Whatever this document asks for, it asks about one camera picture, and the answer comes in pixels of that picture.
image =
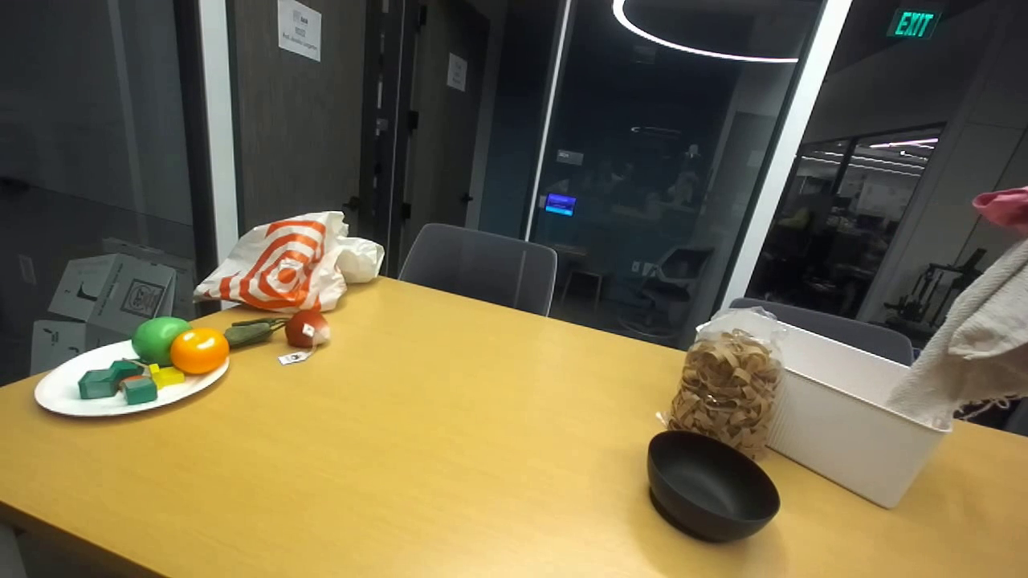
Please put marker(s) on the black bowl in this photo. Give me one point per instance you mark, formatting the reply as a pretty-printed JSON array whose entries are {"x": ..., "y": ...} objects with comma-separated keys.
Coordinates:
[{"x": 707, "y": 489}]

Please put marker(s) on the yellow toy block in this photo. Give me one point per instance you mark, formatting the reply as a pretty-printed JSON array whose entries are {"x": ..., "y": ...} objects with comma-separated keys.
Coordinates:
[{"x": 164, "y": 375}]

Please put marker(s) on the green toy fruit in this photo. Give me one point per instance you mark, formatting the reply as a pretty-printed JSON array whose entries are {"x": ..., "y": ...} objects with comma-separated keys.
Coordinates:
[{"x": 154, "y": 334}]

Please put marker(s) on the pink towel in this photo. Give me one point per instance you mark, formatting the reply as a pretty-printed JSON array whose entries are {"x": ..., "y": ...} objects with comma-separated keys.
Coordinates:
[{"x": 1004, "y": 210}]

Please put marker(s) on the green toy cucumber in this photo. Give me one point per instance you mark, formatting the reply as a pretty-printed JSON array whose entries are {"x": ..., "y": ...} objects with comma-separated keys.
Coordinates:
[{"x": 253, "y": 333}]

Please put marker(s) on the white paper wall sign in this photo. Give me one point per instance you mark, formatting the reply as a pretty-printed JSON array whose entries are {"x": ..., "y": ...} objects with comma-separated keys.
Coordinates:
[{"x": 301, "y": 31}]

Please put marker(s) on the orange toy fruit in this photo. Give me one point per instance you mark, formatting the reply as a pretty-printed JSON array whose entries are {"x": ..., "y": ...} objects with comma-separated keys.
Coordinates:
[{"x": 199, "y": 352}]

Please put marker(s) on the white plate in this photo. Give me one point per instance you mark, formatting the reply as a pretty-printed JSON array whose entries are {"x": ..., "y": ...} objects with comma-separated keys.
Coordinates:
[{"x": 60, "y": 389}]

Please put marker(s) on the cardboard box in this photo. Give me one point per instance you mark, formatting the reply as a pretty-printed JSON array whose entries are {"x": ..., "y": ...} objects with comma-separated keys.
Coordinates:
[{"x": 102, "y": 301}]

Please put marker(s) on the white orange plastic bag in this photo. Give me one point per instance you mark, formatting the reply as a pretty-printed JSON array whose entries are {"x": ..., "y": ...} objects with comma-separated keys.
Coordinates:
[{"x": 293, "y": 263}]

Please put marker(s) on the beige towel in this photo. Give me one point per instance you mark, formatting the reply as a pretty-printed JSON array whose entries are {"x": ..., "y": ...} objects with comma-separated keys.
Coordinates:
[{"x": 980, "y": 352}]

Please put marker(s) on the dark green toy block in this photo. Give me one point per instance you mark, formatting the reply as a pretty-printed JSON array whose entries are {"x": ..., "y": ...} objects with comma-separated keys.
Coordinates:
[
  {"x": 136, "y": 389},
  {"x": 97, "y": 383}
]

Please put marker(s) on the red toy fruit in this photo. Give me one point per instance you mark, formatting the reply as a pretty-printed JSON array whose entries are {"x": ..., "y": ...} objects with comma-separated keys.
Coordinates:
[{"x": 306, "y": 330}]

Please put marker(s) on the grey office chair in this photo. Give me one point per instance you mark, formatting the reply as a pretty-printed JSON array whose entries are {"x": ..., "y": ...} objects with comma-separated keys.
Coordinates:
[
  {"x": 886, "y": 340},
  {"x": 482, "y": 263}
]

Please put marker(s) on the clear bag of rubber bands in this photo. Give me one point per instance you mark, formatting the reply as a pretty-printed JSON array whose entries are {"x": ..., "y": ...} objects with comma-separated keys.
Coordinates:
[{"x": 732, "y": 381}]

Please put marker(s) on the green exit sign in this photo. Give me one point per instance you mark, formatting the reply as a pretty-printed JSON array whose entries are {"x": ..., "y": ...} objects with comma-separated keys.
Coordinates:
[{"x": 914, "y": 25}]

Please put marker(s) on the white plastic basket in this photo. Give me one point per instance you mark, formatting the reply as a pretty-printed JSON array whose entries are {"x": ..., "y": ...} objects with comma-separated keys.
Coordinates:
[{"x": 833, "y": 409}]

